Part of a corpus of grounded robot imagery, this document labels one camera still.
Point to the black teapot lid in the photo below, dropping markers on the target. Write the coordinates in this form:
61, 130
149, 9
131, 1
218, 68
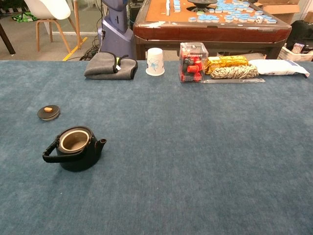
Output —
48, 113

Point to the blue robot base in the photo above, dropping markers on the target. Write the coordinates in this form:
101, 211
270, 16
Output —
117, 31

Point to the black iron teapot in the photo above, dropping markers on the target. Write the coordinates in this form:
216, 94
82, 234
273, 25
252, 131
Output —
78, 160

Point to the blue table mat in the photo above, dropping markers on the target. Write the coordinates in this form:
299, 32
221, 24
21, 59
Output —
171, 147

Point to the white paper cup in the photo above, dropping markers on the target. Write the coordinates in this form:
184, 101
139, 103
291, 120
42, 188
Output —
155, 61

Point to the clear box, red black parts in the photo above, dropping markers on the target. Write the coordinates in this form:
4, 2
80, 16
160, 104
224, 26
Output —
193, 63

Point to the grey folded cloth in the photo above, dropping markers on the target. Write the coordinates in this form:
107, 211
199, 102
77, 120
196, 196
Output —
102, 69

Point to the clear plastic tube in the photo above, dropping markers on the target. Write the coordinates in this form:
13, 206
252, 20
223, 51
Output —
234, 80

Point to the gold foil package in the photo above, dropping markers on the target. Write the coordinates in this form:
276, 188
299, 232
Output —
227, 61

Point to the brown mahjong table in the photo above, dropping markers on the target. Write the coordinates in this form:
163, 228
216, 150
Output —
210, 33

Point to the white plastic bag package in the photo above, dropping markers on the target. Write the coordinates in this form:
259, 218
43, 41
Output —
276, 66

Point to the white face-up mahjong tile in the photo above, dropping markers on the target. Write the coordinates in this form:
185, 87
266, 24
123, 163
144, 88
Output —
260, 19

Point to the white plastic basket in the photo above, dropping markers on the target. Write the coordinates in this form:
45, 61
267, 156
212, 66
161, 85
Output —
292, 55

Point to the white chair, wooden legs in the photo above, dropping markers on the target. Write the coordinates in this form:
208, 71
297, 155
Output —
49, 9

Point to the cardboard box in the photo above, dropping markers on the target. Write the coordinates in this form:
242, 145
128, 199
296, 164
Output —
281, 8

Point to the green bag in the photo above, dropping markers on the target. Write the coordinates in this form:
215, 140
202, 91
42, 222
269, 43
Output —
24, 17

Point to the black bag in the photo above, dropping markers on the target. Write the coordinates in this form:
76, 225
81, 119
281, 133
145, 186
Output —
300, 34

